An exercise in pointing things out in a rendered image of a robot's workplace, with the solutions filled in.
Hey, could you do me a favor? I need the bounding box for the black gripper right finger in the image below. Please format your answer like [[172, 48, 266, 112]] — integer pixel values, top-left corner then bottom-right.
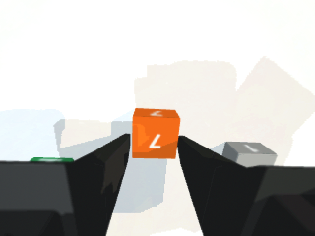
[[177, 135, 315, 236]]

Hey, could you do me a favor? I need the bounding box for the grey block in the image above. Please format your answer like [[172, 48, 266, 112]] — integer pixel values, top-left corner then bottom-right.
[[222, 142, 278, 167]]

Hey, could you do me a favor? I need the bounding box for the orange block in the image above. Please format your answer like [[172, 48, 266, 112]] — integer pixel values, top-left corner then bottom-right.
[[132, 108, 180, 159]]

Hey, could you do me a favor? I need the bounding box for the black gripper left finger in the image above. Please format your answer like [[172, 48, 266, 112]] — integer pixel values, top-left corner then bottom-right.
[[0, 134, 131, 236]]

